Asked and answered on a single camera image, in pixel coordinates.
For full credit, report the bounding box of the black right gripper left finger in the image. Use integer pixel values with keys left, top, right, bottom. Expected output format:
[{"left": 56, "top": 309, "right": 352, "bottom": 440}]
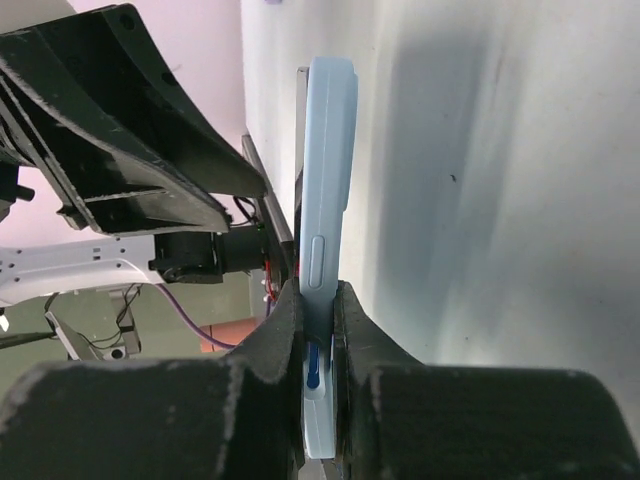
[{"left": 1, "top": 280, "right": 305, "bottom": 479}]

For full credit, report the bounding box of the blue-edged black phone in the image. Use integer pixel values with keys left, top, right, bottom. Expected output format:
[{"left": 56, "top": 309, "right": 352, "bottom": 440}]
[{"left": 294, "top": 67, "right": 320, "bottom": 390}]

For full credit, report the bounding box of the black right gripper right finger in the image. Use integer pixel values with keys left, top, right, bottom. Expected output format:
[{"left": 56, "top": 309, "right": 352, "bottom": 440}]
[{"left": 334, "top": 282, "right": 639, "bottom": 479}]

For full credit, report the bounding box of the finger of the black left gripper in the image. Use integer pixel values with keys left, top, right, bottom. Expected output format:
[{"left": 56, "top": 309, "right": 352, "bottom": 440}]
[
  {"left": 1, "top": 4, "right": 266, "bottom": 198},
  {"left": 1, "top": 71, "right": 230, "bottom": 235}
]

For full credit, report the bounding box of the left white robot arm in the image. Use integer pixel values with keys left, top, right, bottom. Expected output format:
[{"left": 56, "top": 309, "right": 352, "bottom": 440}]
[{"left": 1, "top": 4, "right": 267, "bottom": 306}]

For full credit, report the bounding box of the light blue phone case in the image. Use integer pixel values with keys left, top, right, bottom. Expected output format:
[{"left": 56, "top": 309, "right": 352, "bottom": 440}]
[{"left": 299, "top": 57, "right": 358, "bottom": 459}]

